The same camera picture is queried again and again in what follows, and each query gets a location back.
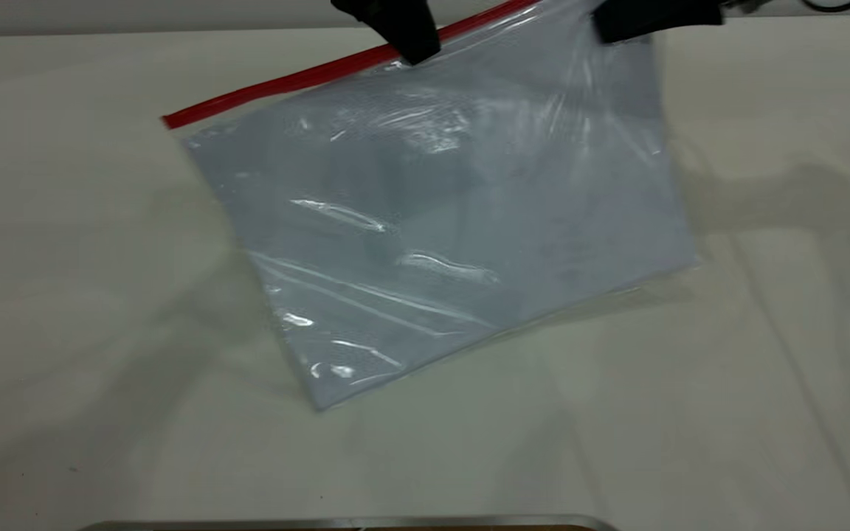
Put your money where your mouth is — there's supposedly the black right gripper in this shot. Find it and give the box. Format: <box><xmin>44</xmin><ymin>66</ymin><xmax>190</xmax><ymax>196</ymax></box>
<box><xmin>592</xmin><ymin>0</ymin><xmax>725</xmax><ymax>44</ymax></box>

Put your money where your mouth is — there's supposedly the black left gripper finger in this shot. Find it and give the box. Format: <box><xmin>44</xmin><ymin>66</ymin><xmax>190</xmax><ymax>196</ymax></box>
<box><xmin>330</xmin><ymin>0</ymin><xmax>390</xmax><ymax>32</ymax></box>
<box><xmin>375</xmin><ymin>0</ymin><xmax>443</xmax><ymax>66</ymax></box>

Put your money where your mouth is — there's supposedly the clear zip bag red zipper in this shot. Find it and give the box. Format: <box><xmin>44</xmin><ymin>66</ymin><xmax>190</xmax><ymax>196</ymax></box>
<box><xmin>161</xmin><ymin>0</ymin><xmax>700</xmax><ymax>412</ymax></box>

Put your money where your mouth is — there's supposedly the silver metal rim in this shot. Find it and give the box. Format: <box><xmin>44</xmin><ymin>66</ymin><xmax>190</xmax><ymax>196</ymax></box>
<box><xmin>77</xmin><ymin>514</ymin><xmax>622</xmax><ymax>531</ymax></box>

